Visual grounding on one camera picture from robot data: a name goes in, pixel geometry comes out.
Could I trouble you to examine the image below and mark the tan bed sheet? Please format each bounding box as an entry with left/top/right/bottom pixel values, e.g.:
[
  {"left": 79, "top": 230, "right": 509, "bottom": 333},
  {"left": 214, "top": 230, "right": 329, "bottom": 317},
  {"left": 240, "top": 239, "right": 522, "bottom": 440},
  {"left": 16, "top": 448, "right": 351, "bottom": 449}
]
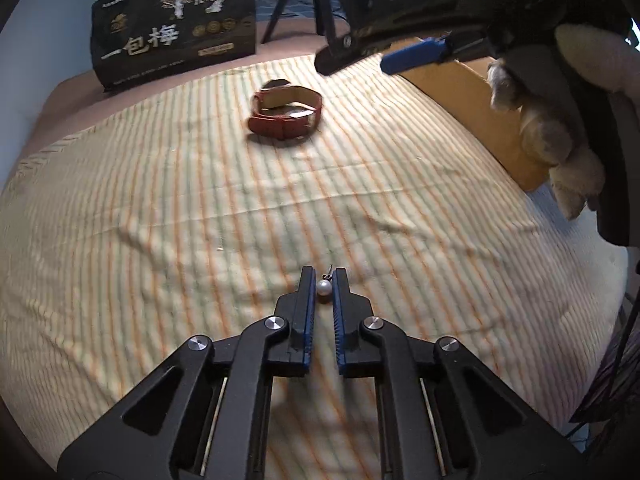
[{"left": 20, "top": 7, "right": 351, "bottom": 171}]

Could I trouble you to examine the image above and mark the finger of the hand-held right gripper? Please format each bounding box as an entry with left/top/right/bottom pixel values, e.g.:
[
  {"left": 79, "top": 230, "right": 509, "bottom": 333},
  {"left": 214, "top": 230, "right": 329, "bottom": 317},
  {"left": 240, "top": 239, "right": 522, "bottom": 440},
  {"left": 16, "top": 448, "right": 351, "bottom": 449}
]
[
  {"left": 380, "top": 30, "right": 501, "bottom": 75},
  {"left": 314, "top": 20, "right": 431, "bottom": 77}
]

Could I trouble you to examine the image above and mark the pearl earring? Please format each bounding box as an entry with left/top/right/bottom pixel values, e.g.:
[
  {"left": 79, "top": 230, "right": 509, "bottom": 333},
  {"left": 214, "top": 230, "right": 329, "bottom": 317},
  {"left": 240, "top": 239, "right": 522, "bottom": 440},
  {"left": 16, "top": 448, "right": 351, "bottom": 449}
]
[{"left": 315, "top": 265, "right": 335, "bottom": 305}]

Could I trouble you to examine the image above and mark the cardboard box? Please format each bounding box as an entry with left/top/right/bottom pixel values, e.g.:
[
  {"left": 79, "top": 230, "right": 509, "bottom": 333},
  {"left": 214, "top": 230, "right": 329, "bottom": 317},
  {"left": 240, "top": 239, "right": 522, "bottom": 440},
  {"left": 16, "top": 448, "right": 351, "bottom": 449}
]
[{"left": 400, "top": 55, "right": 556, "bottom": 192}]

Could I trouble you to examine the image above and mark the dark patterned cloth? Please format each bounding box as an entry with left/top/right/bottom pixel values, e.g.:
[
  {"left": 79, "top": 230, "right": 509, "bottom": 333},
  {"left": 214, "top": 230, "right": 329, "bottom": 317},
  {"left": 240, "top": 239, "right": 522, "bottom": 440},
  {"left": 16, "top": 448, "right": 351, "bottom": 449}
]
[{"left": 570, "top": 310, "right": 640, "bottom": 461}]

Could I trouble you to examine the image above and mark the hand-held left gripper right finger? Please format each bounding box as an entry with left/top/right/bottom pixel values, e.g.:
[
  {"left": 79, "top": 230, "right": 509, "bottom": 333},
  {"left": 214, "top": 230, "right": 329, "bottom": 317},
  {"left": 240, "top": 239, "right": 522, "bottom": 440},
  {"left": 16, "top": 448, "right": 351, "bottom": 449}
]
[{"left": 331, "top": 267, "right": 586, "bottom": 480}]

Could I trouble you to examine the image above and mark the black snack bag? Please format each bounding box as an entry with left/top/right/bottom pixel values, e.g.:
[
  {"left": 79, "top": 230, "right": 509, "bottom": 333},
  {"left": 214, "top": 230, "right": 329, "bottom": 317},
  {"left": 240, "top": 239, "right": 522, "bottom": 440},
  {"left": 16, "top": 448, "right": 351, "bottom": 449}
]
[{"left": 91, "top": 0, "right": 257, "bottom": 92}]

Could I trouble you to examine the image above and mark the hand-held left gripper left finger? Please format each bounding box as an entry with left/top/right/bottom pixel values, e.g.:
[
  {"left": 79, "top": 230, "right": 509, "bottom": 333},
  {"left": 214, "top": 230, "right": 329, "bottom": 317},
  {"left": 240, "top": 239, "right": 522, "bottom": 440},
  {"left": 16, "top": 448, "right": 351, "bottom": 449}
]
[{"left": 56, "top": 266, "right": 317, "bottom": 480}]

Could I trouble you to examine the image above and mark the brown leather strap watch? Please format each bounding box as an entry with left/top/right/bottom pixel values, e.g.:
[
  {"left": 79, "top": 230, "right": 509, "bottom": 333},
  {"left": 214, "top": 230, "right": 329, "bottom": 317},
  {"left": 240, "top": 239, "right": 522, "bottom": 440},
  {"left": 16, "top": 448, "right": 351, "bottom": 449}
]
[{"left": 248, "top": 79, "right": 323, "bottom": 143}]

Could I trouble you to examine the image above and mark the person's right hand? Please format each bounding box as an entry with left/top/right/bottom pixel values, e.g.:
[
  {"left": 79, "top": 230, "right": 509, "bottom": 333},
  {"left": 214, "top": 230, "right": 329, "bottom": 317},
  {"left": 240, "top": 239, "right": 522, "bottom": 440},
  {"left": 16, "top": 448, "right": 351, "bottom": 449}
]
[{"left": 487, "top": 24, "right": 633, "bottom": 220}]

